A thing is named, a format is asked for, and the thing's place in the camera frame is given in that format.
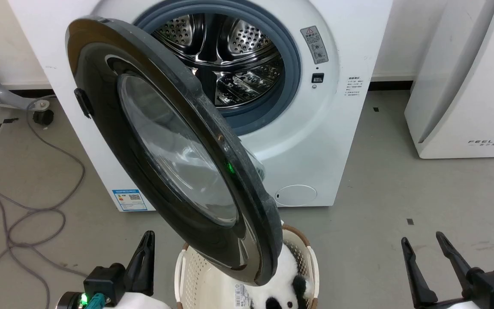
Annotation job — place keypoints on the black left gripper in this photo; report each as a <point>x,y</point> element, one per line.
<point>105,283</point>

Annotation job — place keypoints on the black round washer door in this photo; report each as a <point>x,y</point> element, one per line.
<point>101,107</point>

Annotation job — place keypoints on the white front-load washing machine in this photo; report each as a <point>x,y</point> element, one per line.
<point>315,128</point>

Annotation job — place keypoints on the black door latch socket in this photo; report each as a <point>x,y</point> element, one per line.
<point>317,77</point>

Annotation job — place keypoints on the grey-blue rubber door gasket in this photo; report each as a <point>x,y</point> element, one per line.
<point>292,64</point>

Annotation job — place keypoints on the cream plastic laundry basket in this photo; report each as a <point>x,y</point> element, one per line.
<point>200,274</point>

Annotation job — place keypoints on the blue energy label sticker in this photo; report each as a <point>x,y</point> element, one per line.
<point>130,200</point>

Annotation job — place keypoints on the white barcode tag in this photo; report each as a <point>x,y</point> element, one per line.
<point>241,296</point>

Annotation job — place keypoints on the plush panda toy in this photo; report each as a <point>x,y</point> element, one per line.
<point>285,274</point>

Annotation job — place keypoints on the round white filter cover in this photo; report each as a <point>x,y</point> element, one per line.
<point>296,195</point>

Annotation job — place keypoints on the black caster wheel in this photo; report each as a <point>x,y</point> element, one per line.
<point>43,117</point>

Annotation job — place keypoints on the white air purifier appliance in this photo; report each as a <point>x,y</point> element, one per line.
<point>465,86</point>

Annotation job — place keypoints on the long black floor tape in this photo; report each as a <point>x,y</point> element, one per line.
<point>7,123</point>

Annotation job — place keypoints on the small printed text label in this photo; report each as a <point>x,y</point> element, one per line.
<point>353,86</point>

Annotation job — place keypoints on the steel washer drum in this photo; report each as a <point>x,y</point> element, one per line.
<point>230,43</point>

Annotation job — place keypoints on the grey warning sticker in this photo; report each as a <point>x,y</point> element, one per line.
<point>314,45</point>

